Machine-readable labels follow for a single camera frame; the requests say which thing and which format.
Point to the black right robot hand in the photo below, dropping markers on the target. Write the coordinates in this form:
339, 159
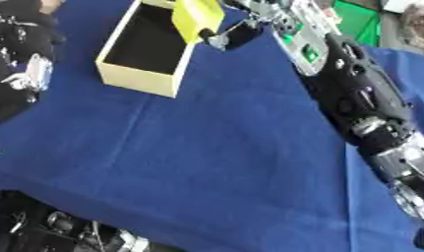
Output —
243, 33

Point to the yellow block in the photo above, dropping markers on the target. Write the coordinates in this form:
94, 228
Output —
198, 18

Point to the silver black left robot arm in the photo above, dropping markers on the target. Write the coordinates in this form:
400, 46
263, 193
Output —
20, 49

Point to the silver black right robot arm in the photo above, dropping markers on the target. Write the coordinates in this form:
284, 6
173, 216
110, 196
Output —
358, 88

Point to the tan box with black inside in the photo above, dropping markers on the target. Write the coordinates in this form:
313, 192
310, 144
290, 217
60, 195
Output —
145, 42

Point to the green fabric sheet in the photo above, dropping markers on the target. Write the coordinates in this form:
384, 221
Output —
358, 21

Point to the dark metal robot frame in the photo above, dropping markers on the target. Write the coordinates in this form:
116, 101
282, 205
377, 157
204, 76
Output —
54, 226

